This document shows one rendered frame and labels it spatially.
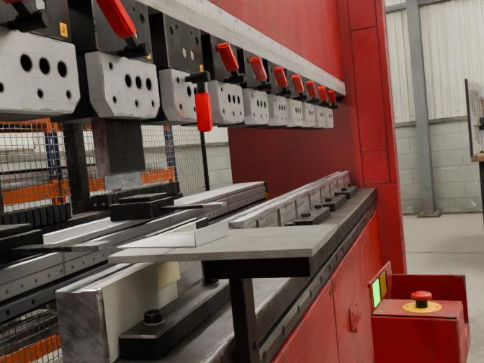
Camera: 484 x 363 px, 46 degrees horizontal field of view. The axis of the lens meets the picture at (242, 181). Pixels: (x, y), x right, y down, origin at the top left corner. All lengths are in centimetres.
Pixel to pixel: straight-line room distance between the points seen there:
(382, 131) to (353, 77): 30
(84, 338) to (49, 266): 35
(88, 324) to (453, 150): 752
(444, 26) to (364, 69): 532
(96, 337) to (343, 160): 229
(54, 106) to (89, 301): 23
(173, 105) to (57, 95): 29
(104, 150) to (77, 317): 22
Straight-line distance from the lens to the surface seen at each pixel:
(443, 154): 808
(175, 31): 94
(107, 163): 77
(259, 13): 147
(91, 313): 71
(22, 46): 61
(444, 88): 807
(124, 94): 76
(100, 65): 72
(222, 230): 77
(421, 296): 116
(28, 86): 60
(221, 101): 109
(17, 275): 100
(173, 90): 89
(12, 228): 93
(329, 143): 290
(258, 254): 66
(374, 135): 287
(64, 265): 110
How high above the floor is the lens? 111
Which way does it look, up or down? 3 degrees down
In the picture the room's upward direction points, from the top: 6 degrees counter-clockwise
